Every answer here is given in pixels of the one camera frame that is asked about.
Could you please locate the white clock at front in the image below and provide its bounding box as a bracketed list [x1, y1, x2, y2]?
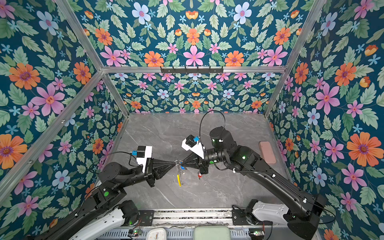
[146, 228, 167, 240]

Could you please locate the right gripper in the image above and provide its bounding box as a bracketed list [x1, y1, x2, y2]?
[180, 148, 229, 175]

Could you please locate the pink eraser case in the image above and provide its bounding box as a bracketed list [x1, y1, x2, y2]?
[259, 141, 277, 165]

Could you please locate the black hook rail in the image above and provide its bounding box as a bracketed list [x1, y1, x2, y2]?
[160, 67, 224, 74]

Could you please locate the pale green box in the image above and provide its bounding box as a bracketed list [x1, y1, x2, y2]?
[193, 226, 231, 240]

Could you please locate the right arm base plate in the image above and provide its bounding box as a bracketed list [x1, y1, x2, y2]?
[232, 209, 273, 227]

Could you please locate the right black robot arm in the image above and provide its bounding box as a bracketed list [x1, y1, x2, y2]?
[181, 127, 327, 240]

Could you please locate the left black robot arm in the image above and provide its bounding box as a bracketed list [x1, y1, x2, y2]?
[25, 159, 176, 240]

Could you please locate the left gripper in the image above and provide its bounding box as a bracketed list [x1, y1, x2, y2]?
[117, 155, 176, 190]

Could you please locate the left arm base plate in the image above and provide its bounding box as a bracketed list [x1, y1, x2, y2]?
[130, 210, 155, 227]

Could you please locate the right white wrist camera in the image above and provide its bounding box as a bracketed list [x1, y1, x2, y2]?
[182, 135, 205, 159]

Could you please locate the aluminium front rail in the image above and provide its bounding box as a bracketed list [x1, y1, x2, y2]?
[67, 207, 316, 229]

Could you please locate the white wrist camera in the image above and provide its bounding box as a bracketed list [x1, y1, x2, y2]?
[132, 146, 153, 173]
[182, 135, 205, 159]

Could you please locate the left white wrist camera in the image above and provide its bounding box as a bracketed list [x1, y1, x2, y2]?
[132, 146, 153, 173]

